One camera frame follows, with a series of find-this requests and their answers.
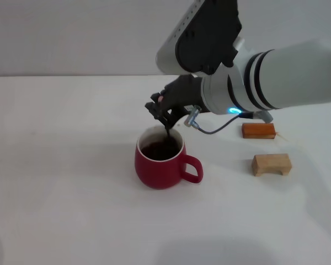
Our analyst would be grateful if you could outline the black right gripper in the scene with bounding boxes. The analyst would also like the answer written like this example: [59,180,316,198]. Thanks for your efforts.
[145,74,208,130]

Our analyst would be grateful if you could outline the pink-handled metal spoon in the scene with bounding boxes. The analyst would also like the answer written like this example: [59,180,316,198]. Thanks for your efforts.
[157,94,172,146]

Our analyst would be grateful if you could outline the red ceramic coffee cup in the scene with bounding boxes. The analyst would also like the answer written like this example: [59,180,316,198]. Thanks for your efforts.
[134,125,204,190]

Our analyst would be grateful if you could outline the orange-brown wooden block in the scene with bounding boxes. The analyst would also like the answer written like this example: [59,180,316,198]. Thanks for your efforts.
[242,123,276,141]

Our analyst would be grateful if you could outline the light wooden notched block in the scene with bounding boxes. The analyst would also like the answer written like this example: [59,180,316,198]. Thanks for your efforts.
[251,153,292,177]

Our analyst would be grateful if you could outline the grey wrist cable with plug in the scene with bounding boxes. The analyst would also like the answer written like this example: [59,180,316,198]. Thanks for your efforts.
[184,104,274,136]

